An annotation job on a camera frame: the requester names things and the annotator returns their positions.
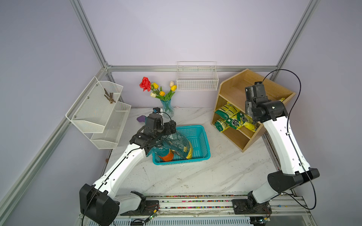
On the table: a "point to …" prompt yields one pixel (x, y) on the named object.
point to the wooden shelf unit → (233, 91)
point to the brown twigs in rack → (110, 97)
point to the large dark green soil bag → (178, 143)
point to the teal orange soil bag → (166, 154)
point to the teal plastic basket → (197, 136)
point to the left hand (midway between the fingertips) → (169, 123)
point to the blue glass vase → (168, 110)
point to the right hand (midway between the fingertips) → (259, 108)
